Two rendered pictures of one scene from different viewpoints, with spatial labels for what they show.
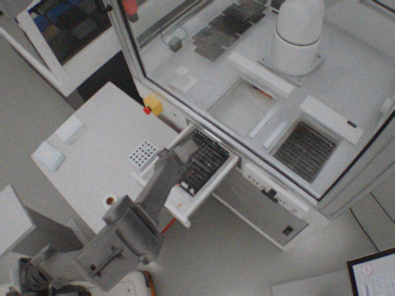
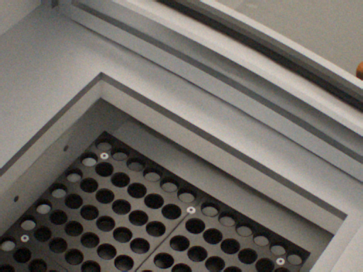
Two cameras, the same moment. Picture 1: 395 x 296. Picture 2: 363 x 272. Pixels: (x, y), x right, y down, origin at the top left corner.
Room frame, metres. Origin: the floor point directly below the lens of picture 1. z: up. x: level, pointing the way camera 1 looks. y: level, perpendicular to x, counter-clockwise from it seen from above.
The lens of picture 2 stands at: (0.66, -0.46, 1.33)
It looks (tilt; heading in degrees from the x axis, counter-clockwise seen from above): 50 degrees down; 158
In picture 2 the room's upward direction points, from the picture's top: 7 degrees clockwise
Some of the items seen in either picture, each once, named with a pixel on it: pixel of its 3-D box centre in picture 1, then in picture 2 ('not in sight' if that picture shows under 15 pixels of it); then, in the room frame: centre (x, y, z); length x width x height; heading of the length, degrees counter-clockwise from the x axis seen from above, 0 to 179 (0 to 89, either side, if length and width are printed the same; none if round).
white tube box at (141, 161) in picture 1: (143, 155); not in sight; (0.63, 0.24, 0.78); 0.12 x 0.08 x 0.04; 129
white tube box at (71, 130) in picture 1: (70, 130); not in sight; (0.84, 0.60, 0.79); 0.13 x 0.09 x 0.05; 128
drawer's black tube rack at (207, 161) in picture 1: (195, 163); not in sight; (0.50, 0.02, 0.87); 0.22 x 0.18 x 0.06; 128
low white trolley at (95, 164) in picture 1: (127, 179); not in sight; (0.70, 0.43, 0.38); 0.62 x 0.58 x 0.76; 38
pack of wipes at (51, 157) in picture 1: (49, 155); not in sight; (0.73, 0.72, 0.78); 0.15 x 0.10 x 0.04; 49
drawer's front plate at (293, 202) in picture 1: (274, 191); not in sight; (0.32, -0.26, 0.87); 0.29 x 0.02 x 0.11; 38
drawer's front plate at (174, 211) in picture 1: (159, 199); not in sight; (0.38, 0.18, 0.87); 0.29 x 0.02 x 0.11; 38
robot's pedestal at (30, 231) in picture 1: (40, 237); not in sight; (0.44, 1.01, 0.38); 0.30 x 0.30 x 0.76; 34
